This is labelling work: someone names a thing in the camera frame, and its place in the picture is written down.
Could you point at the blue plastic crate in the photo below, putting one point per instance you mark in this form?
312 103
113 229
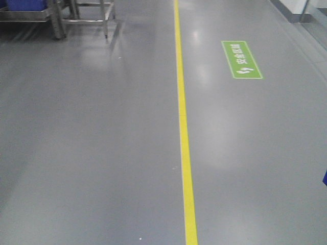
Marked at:
324 180

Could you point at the green floor safety sign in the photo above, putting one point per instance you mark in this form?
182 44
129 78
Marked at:
240 60

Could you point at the stainless steel cart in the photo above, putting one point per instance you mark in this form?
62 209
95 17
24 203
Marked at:
61 14

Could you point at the blue bin on cart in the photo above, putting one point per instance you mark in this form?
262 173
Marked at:
26 5

